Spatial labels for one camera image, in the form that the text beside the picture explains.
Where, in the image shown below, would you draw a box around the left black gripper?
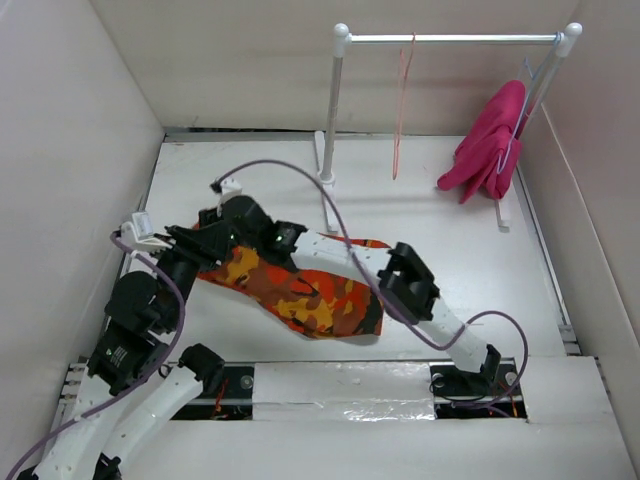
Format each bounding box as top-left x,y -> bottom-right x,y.
151,217 -> 233,329

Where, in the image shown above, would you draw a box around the orange camouflage trousers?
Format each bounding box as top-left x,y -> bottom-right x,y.
198,246 -> 384,339

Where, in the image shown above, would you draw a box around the pink wire hanger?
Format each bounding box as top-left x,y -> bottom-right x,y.
392,33 -> 417,180

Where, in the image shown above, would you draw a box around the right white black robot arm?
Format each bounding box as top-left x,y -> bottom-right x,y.
198,195 -> 501,394

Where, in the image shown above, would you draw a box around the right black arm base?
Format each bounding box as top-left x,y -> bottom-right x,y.
429,359 -> 527,420

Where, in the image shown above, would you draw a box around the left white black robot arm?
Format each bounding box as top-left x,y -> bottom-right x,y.
8,222 -> 234,479

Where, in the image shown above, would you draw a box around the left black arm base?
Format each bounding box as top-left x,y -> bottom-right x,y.
172,363 -> 255,421

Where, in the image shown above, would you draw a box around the silver taped white panel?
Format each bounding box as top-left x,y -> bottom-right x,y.
252,361 -> 436,422

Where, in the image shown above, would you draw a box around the magenta pink garment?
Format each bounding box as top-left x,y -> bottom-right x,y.
437,80 -> 526,204

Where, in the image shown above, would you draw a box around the white metal clothes rack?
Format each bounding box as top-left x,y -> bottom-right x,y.
314,21 -> 584,232

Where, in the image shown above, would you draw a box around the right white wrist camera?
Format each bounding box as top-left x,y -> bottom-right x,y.
210,177 -> 243,201

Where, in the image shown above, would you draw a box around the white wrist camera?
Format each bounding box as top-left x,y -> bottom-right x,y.
210,177 -> 243,201
119,211 -> 170,254

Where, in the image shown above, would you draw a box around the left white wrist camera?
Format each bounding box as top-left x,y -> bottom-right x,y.
119,211 -> 170,254

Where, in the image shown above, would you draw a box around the light blue wire hanger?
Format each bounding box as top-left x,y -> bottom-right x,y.
496,32 -> 562,175

